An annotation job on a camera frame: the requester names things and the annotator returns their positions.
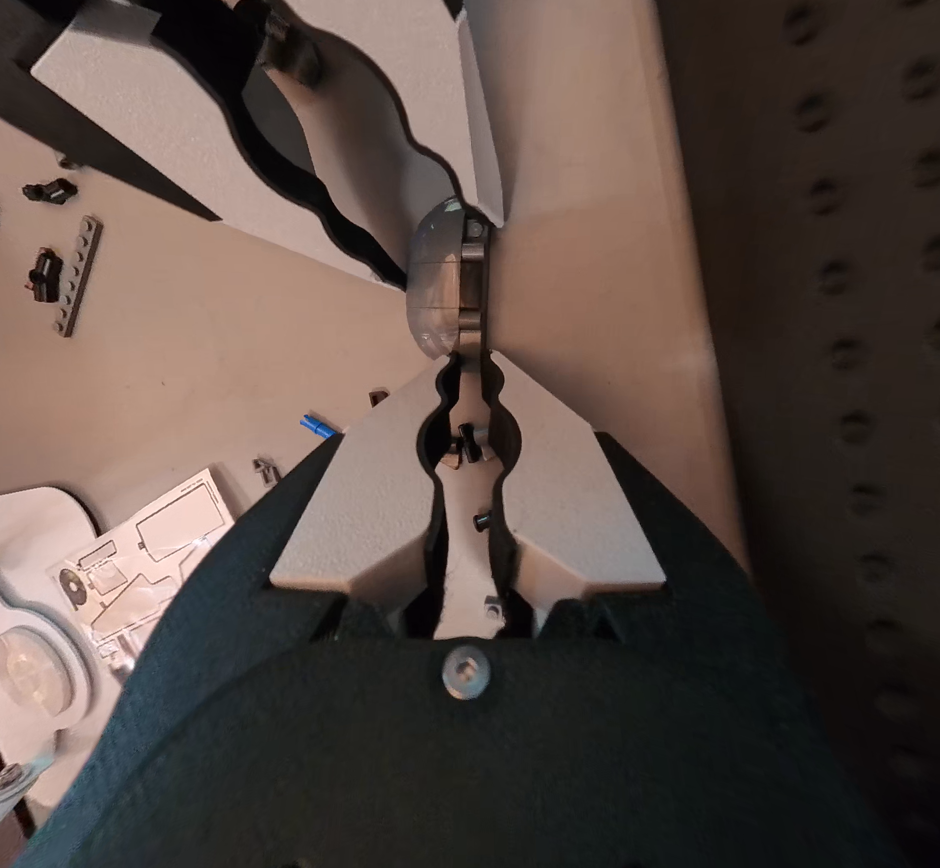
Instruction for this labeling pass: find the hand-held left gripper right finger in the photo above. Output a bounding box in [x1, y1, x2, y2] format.
[479, 351, 668, 634]

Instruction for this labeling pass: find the long grey lego plate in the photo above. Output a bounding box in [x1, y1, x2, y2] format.
[53, 214, 104, 338]

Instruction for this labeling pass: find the grey domed lego assembly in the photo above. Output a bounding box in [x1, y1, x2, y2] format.
[406, 196, 492, 358]

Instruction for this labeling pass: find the white stand base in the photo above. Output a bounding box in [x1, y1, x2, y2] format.
[0, 486, 159, 821]

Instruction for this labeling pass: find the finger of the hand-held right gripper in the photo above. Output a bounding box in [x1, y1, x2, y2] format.
[234, 0, 508, 226]
[29, 0, 410, 290]

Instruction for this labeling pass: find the black connector with brown pin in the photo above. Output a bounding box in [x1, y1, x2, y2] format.
[28, 247, 63, 304]

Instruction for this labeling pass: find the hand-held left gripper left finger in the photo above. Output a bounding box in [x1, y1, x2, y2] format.
[269, 356, 461, 637]

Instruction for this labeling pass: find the lego sticker sheet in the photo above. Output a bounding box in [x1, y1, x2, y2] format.
[47, 468, 236, 678]

